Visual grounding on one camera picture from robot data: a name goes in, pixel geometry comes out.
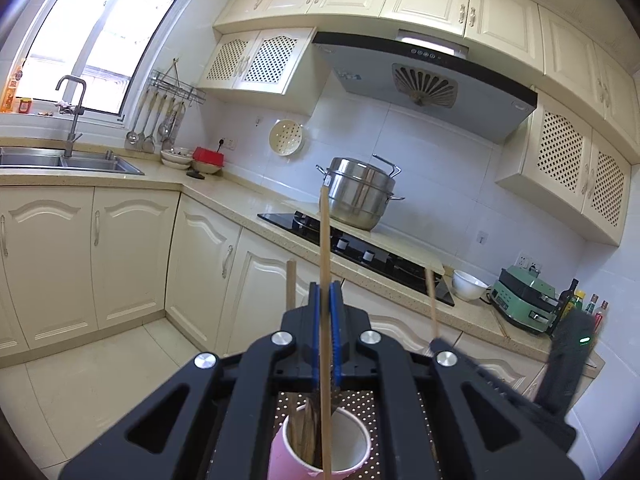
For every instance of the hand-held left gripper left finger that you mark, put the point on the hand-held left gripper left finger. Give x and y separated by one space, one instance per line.
315 340

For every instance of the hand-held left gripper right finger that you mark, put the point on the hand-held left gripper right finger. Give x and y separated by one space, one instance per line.
336 340

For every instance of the single wooden chopstick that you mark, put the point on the single wooden chopstick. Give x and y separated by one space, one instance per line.
325 240
432 305

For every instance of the pink cup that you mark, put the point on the pink cup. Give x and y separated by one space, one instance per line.
350 440

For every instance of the dark sauce bottle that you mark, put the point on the dark sauce bottle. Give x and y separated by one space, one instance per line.
591 305

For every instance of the dark oil bottle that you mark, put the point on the dark oil bottle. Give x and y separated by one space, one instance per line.
569 295

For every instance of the green electric cooker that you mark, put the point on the green electric cooker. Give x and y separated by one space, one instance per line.
525 305

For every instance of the pale wooden stick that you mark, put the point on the pale wooden stick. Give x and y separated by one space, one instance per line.
501 322

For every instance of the black gas stove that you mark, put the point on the black gas stove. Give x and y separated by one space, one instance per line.
380 260

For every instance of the white bowl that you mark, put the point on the white bowl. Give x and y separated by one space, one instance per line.
469 287

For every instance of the stainless steel steamer pot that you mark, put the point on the stainless steel steamer pot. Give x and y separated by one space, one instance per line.
360 195

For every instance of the small black lid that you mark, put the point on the small black lid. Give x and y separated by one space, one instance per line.
195 175

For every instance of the white perforated plate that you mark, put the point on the white perforated plate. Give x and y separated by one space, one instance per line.
286 137

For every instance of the large cream lattice door cabinet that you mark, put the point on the large cream lattice door cabinet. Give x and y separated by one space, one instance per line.
565 160

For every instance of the red lidded bowl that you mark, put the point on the red lidded bowl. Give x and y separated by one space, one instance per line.
207 156

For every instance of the stacked white bowls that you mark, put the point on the stacked white bowls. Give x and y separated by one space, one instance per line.
176 159

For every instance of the hanging metal spatula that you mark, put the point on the hanging metal spatula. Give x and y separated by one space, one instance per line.
148 145

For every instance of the hanging metal skimmer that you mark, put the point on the hanging metal skimmer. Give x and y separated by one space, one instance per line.
164 130

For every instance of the range hood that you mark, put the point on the range hood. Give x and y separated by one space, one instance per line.
380 80

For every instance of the hanging metal ladle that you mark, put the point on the hanging metal ladle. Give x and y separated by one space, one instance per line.
131 137

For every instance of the small cream lattice door cabinet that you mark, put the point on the small cream lattice door cabinet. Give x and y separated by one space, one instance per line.
260 60

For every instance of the stainless steel sink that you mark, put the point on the stainless steel sink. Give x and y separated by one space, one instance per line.
75 162

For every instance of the grey kitchen faucet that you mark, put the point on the grey kitchen faucet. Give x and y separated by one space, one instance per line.
75 120

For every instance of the small glass jar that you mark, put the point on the small glass jar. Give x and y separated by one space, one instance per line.
25 105

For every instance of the window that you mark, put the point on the window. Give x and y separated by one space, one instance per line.
100 25

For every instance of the orange bottle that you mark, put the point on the orange bottle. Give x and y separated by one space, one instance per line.
9 95

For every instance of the white double wall socket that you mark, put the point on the white double wall socket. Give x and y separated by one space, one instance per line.
529 261

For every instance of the metal wall utensil rack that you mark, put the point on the metal wall utensil rack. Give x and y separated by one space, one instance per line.
175 85

